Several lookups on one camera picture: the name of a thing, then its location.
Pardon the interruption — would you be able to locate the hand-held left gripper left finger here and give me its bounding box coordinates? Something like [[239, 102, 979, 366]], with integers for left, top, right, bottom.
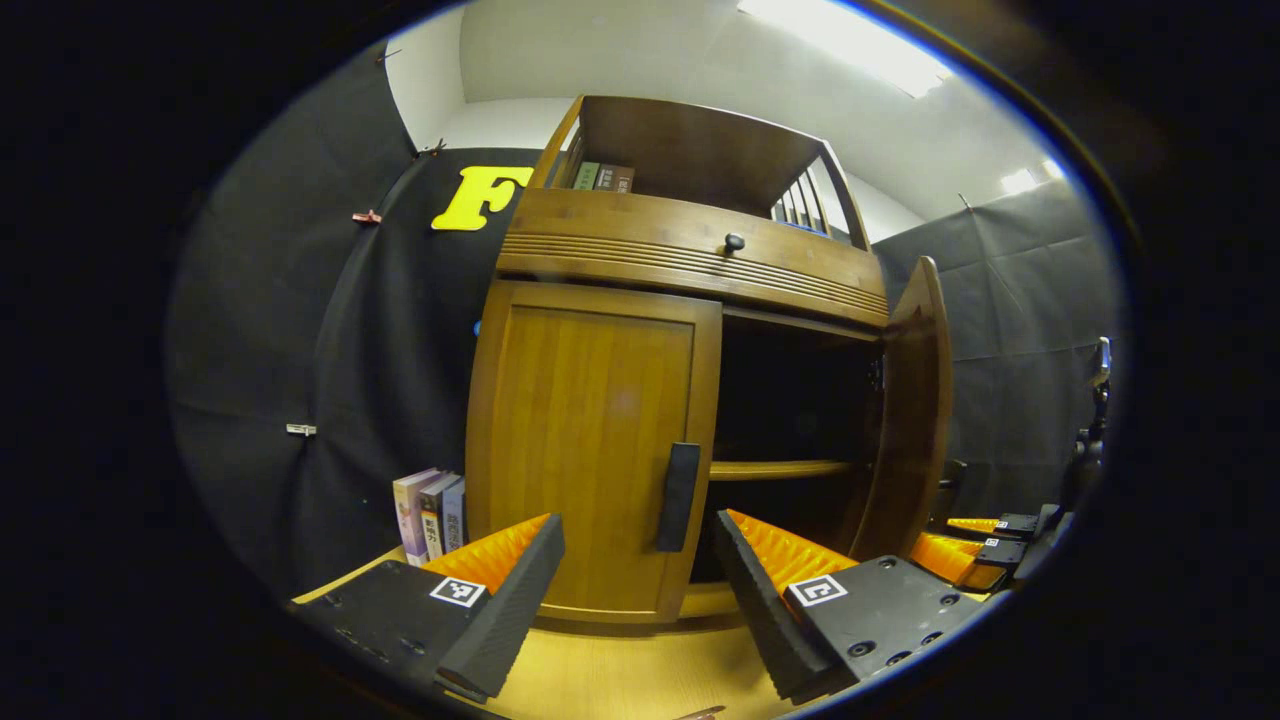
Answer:
[[288, 514, 567, 704]]

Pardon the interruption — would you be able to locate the wooden inner shelf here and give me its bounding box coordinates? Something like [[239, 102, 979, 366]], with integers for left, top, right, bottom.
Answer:
[[710, 459, 867, 482]]

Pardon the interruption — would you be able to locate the wooden cabinet drawer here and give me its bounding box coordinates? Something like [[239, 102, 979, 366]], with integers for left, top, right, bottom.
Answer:
[[503, 188, 887, 301]]

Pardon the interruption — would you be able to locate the small ceiling light panel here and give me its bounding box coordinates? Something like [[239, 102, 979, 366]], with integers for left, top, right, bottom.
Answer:
[[1000, 160, 1066, 196]]

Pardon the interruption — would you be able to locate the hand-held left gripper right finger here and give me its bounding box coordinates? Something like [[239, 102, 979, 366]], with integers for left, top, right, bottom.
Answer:
[[714, 509, 991, 706]]

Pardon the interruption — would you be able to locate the pale pink book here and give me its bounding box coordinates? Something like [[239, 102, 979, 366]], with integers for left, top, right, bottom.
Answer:
[[393, 468, 441, 568]]

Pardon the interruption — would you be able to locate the black backdrop cloth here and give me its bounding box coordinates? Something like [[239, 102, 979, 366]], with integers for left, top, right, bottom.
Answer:
[[870, 180, 1121, 521], [290, 148, 561, 591], [165, 40, 421, 601]]

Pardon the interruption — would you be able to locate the wooden shoe cabinet door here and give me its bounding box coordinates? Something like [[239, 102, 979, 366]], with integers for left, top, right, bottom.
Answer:
[[850, 256, 969, 561], [466, 280, 723, 625]]

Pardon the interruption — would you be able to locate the dark spine book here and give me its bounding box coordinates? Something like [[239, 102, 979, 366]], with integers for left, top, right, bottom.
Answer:
[[418, 474, 461, 561]]

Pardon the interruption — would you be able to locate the grey blue book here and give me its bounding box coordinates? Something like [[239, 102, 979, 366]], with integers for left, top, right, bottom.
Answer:
[[442, 478, 468, 553]]

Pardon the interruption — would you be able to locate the wooden double-door shoe cabinet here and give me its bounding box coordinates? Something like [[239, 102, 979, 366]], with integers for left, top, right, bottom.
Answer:
[[465, 95, 893, 626]]

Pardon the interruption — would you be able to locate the large ceiling light panel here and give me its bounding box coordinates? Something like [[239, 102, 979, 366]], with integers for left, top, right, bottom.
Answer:
[[738, 0, 953, 99]]

